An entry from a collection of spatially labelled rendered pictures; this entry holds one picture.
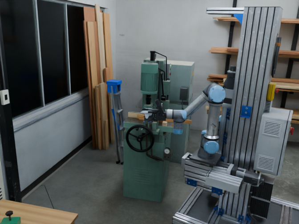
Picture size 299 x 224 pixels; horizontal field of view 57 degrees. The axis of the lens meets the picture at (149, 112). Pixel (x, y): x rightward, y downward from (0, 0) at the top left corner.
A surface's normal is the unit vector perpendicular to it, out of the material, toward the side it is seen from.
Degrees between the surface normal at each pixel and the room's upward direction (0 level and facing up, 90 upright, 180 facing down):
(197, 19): 90
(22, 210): 0
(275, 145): 90
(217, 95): 82
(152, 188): 90
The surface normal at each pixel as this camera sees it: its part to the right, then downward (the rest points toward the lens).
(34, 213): 0.04, -0.95
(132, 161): -0.21, 0.28
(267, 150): -0.49, 0.24
